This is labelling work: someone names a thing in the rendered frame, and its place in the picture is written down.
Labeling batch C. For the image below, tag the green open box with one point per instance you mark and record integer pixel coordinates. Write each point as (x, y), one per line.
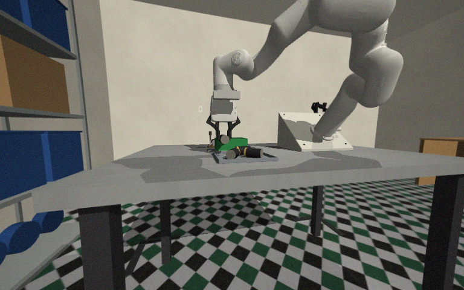
(234, 141)

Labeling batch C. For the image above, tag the tan flat circuit board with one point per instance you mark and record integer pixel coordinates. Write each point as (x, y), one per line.
(211, 145)

